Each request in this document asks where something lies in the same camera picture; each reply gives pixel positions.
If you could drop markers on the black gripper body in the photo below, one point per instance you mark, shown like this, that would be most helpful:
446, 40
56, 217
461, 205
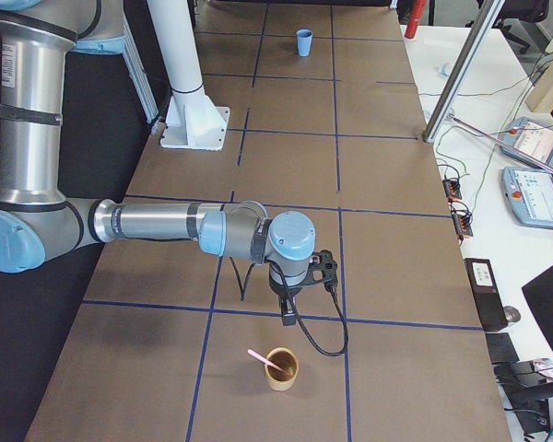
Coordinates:
286, 293

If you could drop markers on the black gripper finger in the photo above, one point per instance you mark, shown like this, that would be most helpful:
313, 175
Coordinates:
288, 319

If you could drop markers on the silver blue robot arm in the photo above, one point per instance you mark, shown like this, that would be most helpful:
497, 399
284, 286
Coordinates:
38, 223

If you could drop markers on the tan wooden cup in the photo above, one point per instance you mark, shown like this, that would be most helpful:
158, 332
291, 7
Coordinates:
283, 376

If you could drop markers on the blue ribbed paper cup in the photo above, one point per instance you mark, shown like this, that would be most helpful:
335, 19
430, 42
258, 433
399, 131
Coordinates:
304, 42

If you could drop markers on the orange black connector board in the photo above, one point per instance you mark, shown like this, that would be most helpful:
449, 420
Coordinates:
462, 221
452, 188

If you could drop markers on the black power supply box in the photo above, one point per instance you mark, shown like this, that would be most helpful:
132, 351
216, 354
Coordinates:
486, 294

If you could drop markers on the grey teach pendant near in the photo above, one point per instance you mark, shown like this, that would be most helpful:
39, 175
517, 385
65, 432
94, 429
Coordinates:
529, 193

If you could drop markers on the grey teach pendant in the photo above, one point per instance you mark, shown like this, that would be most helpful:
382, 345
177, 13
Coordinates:
531, 138
529, 193

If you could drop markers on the thin metal rod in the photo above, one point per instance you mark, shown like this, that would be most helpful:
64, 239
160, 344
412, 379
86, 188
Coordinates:
495, 139

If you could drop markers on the grey teach pendant far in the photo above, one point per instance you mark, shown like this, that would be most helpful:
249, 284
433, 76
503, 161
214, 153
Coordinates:
531, 138

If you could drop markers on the red cylinder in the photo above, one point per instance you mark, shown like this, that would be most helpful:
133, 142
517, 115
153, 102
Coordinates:
416, 12

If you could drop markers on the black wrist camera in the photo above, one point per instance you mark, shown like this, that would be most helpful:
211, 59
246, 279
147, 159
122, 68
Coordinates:
322, 269

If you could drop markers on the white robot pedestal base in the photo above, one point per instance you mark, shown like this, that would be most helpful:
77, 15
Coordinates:
193, 121

